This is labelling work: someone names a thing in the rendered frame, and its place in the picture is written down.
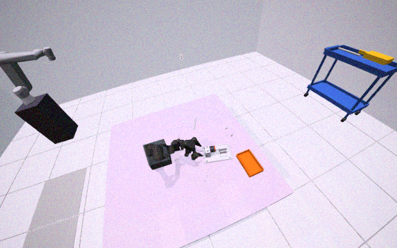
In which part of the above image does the orange rectangular tray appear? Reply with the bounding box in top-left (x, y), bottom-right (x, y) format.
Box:
top-left (236, 149), bottom-right (264, 177)

